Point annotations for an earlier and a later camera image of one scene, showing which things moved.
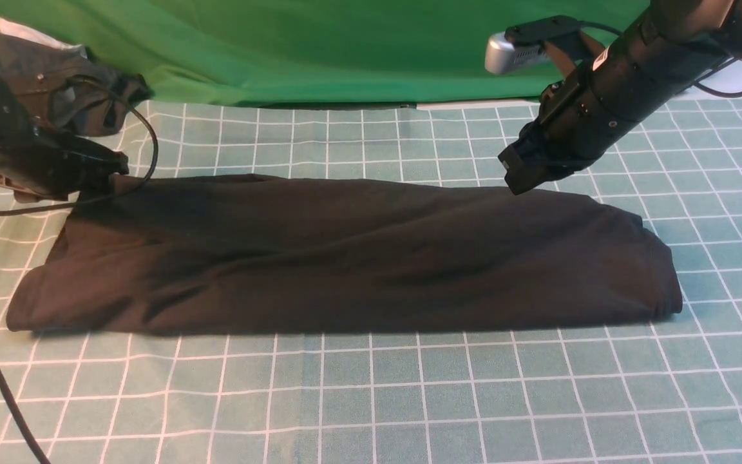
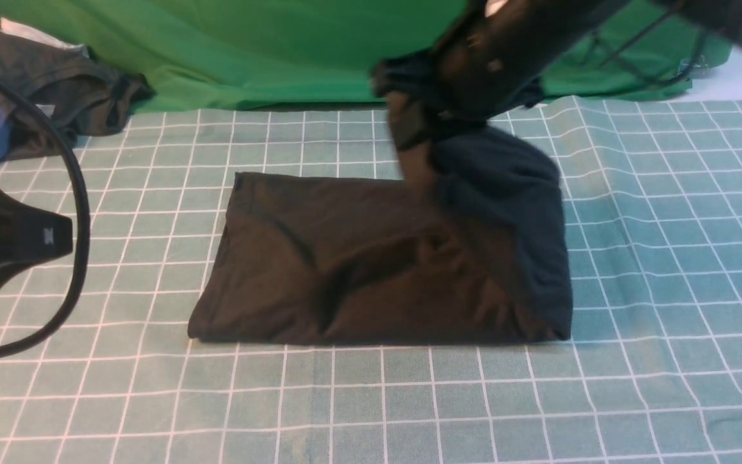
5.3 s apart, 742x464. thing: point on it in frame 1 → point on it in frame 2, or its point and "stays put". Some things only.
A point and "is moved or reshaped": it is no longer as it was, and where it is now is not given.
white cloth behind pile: (5, 26) stays put
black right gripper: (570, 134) → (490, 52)
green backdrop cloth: (312, 52) stays put
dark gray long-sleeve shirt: (241, 253) is moved or reshaped
